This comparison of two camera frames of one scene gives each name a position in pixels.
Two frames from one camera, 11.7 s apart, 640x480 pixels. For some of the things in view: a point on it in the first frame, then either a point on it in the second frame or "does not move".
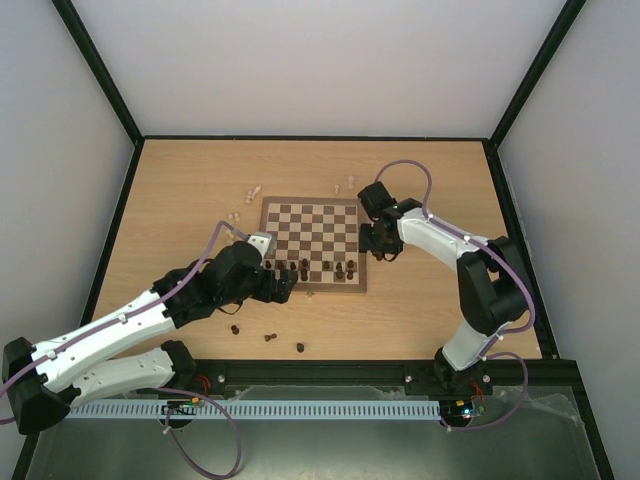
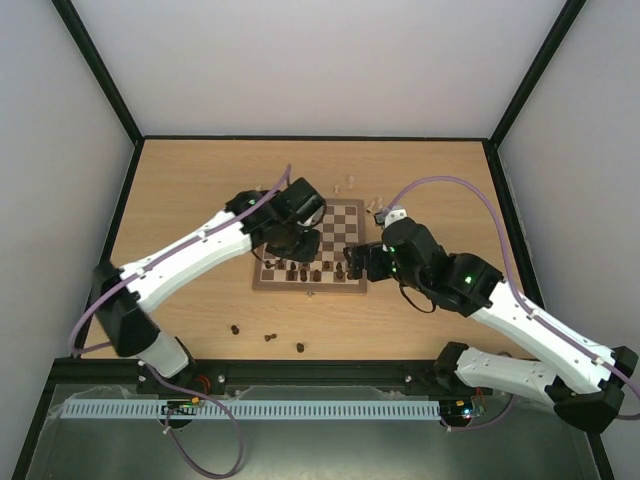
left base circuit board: x=181 y=407 does not move
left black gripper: x=282 y=294 -> x=309 y=253
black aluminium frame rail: x=370 y=374 does not move
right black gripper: x=376 y=240 -> x=368 y=261
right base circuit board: x=456 y=412 does not move
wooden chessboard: x=319 y=239 does not move
